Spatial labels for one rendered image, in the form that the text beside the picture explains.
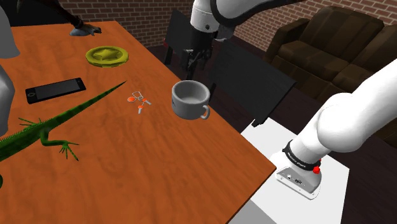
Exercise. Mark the black chair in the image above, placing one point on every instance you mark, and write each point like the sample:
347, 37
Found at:
251, 83
178, 34

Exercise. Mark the yellow star disc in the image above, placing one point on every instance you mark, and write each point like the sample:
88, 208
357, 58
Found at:
107, 56

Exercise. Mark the black smartphone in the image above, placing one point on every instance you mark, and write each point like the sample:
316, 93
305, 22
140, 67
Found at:
55, 90

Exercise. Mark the grey bell-shaped object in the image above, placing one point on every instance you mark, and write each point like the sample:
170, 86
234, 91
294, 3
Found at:
7, 40

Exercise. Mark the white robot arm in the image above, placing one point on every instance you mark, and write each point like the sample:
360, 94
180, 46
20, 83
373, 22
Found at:
347, 124

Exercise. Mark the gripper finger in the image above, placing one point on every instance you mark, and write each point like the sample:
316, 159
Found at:
190, 66
204, 60

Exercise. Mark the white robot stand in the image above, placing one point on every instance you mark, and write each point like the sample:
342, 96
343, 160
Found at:
328, 204

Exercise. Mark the grey rounded object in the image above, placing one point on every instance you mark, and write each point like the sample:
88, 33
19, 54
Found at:
5, 102

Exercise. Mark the dark figure with grey base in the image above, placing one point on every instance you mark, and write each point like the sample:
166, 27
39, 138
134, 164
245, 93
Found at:
85, 30

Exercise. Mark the green lizard toy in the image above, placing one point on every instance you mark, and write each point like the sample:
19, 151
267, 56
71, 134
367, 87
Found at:
46, 125

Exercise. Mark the orange wooden table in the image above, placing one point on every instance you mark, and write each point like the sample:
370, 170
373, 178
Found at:
139, 161

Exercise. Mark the white mug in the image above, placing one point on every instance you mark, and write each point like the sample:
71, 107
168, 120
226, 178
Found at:
189, 102

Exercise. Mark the brown sofa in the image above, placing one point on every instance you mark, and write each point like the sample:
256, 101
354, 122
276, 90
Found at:
328, 52

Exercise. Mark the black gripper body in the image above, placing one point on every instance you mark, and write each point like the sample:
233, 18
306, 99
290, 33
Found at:
200, 40

